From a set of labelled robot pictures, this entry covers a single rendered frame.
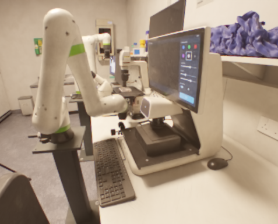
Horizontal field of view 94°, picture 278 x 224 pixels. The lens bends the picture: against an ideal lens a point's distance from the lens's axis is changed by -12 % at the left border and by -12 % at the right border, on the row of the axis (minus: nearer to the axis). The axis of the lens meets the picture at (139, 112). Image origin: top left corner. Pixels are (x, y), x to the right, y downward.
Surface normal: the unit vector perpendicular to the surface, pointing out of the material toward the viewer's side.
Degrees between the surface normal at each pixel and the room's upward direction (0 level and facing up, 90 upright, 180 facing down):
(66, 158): 90
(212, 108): 90
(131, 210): 0
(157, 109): 80
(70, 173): 90
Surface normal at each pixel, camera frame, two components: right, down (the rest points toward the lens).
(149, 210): 0.00, -0.93
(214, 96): 0.31, 0.35
